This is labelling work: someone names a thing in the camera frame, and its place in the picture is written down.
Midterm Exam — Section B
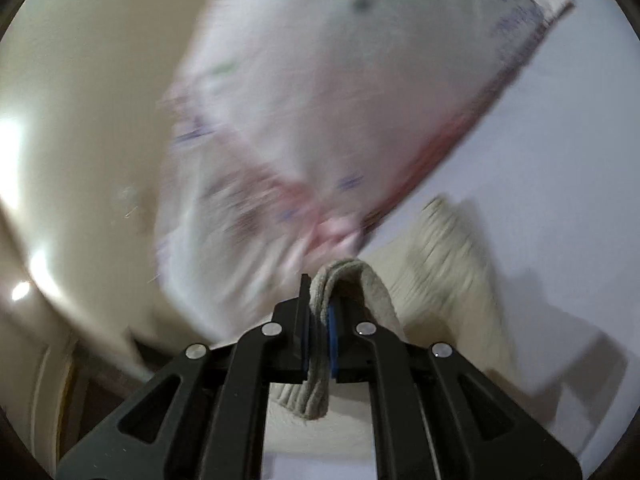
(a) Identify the lavender bed sheet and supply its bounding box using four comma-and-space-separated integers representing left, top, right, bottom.
362, 0, 639, 479

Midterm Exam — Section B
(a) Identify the cream cable-knit sweater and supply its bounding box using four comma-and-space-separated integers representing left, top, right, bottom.
270, 195, 518, 420

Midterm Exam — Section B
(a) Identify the pink floral pillow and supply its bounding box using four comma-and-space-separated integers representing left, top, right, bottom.
155, 0, 570, 342

